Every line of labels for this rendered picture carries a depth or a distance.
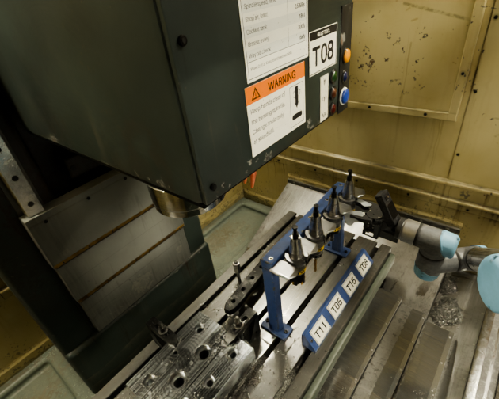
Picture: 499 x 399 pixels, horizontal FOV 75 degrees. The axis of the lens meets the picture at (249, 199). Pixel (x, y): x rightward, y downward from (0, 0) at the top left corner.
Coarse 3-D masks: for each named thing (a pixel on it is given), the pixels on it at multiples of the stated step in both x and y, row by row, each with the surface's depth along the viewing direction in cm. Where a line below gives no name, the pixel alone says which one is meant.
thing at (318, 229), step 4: (312, 216) 94; (320, 216) 94; (312, 220) 94; (316, 220) 94; (320, 220) 94; (312, 224) 95; (316, 224) 94; (320, 224) 95; (312, 228) 95; (316, 228) 95; (320, 228) 95; (308, 232) 98; (312, 232) 96; (316, 232) 95; (320, 232) 96; (312, 236) 96; (316, 236) 96; (320, 236) 96
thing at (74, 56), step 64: (0, 0) 52; (64, 0) 41; (128, 0) 33; (192, 0) 34; (320, 0) 52; (0, 64) 68; (64, 64) 50; (128, 64) 39; (192, 64) 37; (64, 128) 63; (128, 128) 47; (192, 128) 39; (192, 192) 45
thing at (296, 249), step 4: (292, 240) 87; (296, 240) 87; (300, 240) 87; (292, 244) 88; (296, 244) 87; (300, 244) 88; (292, 248) 88; (296, 248) 88; (300, 248) 88; (288, 252) 91; (292, 252) 89; (296, 252) 88; (300, 252) 89; (292, 256) 89; (296, 256) 89; (300, 256) 89
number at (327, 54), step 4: (332, 36) 58; (324, 40) 57; (328, 40) 58; (332, 40) 59; (324, 44) 57; (328, 44) 58; (332, 44) 59; (324, 48) 57; (328, 48) 58; (332, 48) 59; (320, 52) 57; (324, 52) 58; (328, 52) 59; (332, 52) 60; (320, 56) 57; (324, 56) 58; (328, 56) 59; (332, 56) 60; (320, 60) 57; (324, 60) 58; (328, 60) 60; (332, 60) 61; (320, 64) 58; (324, 64) 59
